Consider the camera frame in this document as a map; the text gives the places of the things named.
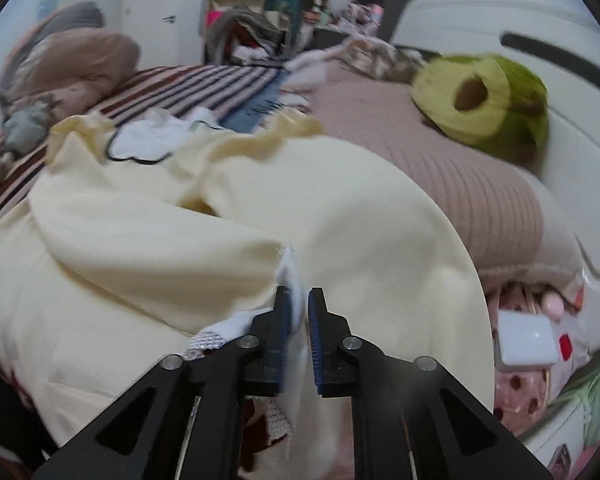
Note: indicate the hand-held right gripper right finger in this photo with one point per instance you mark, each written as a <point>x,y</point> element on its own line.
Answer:
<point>314,345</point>

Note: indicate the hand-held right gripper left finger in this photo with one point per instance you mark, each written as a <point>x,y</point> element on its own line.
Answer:
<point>283,355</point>

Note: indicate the cream top with white collar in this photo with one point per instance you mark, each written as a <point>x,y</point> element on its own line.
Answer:
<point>230,240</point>

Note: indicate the pile of clothes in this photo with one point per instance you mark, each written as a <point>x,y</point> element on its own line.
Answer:
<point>250,35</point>

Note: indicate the pink ribbed blanket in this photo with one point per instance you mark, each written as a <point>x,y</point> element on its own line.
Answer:
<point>430,175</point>

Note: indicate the white box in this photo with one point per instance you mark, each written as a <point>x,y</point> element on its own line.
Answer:
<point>525,340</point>

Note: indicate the pink dotted sheet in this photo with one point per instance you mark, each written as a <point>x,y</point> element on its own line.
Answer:
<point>525,390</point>

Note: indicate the blue cloth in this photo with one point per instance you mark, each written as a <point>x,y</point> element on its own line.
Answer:
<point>260,110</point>

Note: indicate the white fluffy cloth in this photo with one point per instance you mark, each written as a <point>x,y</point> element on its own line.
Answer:
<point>310,65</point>

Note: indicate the striped knit blanket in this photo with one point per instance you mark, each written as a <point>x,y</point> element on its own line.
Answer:
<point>205,85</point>

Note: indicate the leopard print cloth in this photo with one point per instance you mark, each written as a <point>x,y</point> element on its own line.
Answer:
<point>385,60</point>

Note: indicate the avocado plush toy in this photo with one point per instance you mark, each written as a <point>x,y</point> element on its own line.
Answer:
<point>510,105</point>

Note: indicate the grey plush toy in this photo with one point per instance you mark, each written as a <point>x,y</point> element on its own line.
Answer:
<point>27,127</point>

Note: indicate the pink-brown pillow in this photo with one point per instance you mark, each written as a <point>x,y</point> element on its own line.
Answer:
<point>70,65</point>

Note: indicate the white bed headboard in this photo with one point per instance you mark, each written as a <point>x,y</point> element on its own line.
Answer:
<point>480,15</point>

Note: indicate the grey cloth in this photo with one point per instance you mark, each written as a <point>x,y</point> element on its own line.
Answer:
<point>75,17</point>

